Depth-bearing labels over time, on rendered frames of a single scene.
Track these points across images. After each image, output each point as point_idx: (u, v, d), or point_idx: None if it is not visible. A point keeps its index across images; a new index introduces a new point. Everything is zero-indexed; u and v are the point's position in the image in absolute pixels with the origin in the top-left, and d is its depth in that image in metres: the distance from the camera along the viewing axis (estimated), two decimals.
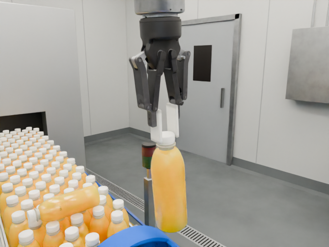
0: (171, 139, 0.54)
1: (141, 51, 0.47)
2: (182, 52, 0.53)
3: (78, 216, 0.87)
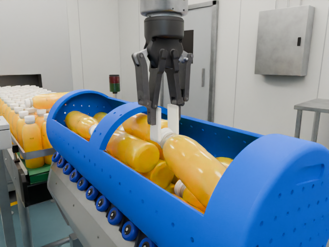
0: (166, 129, 0.54)
1: (144, 49, 0.49)
2: (185, 54, 0.54)
3: None
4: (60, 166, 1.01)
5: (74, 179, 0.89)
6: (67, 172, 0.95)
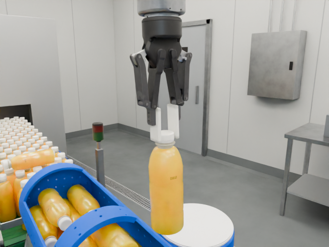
0: None
1: (142, 49, 0.49)
2: (183, 53, 0.54)
3: (38, 167, 1.29)
4: None
5: None
6: None
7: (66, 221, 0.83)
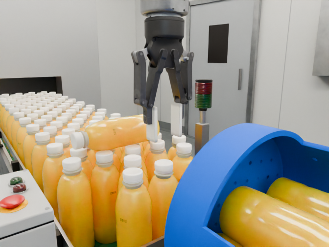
0: None
1: (144, 48, 0.49)
2: (185, 53, 0.54)
3: (134, 146, 0.66)
4: None
5: None
6: None
7: None
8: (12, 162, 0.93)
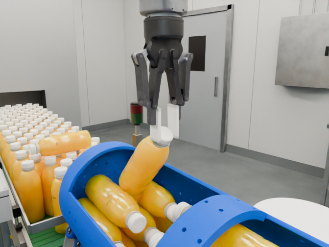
0: None
1: (144, 49, 0.49)
2: (185, 54, 0.54)
3: (72, 153, 1.01)
4: None
5: None
6: None
7: (139, 219, 0.56)
8: None
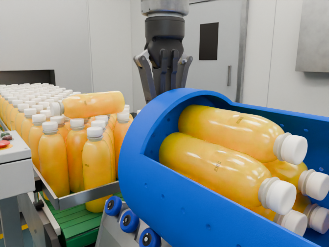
0: None
1: (182, 51, 0.53)
2: (142, 55, 0.49)
3: (103, 116, 0.82)
4: (124, 231, 0.54)
5: None
6: (140, 236, 0.51)
7: (290, 189, 0.32)
8: None
